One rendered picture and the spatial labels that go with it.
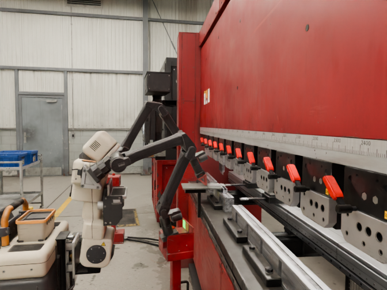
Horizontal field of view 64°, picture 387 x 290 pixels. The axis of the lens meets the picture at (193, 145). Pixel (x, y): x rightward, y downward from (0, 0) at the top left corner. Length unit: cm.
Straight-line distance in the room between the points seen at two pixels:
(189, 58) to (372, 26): 246
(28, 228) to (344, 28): 165
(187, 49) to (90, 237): 197
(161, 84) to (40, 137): 640
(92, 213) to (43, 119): 747
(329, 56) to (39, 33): 897
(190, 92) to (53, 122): 649
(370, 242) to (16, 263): 149
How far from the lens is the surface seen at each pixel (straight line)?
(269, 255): 130
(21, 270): 177
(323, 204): 85
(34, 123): 925
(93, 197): 179
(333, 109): 81
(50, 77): 926
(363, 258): 125
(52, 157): 919
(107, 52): 913
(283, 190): 107
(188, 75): 305
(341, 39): 82
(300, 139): 96
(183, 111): 301
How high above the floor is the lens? 143
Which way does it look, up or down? 4 degrees down
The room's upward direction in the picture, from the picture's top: straight up
